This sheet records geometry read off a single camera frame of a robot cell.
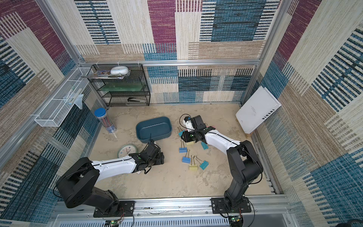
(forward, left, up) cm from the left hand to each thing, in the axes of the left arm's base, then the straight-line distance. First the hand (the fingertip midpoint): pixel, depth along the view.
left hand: (160, 158), depth 91 cm
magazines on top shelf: (+43, +35, +33) cm, 65 cm away
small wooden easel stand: (+13, -58, +4) cm, 60 cm away
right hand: (+12, -15, +9) cm, 21 cm away
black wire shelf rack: (+50, +31, +20) cm, 63 cm away
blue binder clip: (+7, -14, -2) cm, 16 cm away
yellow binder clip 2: (+9, -18, +2) cm, 20 cm away
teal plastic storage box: (+24, +4, 0) cm, 24 cm away
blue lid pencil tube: (+22, +37, +19) cm, 47 cm away
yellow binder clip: (-6, -20, +1) cm, 21 cm away
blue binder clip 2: (-1, -16, 0) cm, 16 cm away
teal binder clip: (+7, -29, +2) cm, 30 cm away
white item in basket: (+21, +46, +33) cm, 61 cm away
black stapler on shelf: (+43, +23, +10) cm, 50 cm away
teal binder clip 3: (+18, -13, +2) cm, 22 cm away
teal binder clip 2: (-5, -27, 0) cm, 27 cm away
